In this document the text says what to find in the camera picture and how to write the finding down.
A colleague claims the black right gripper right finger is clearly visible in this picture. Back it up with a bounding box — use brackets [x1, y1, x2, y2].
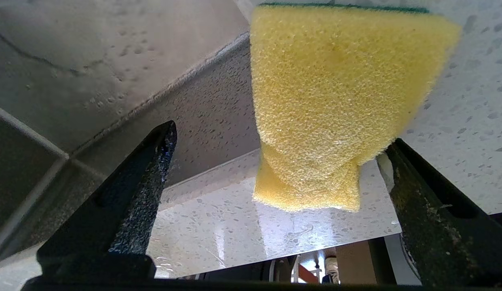
[386, 138, 502, 288]

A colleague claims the stainless steel sink basin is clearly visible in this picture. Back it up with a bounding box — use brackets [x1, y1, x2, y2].
[0, 0, 260, 263]

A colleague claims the yellow and green sponge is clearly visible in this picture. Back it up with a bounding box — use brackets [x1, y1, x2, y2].
[250, 3, 462, 213]

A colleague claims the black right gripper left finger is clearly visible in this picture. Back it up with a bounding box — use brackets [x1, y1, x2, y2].
[37, 120, 177, 280]

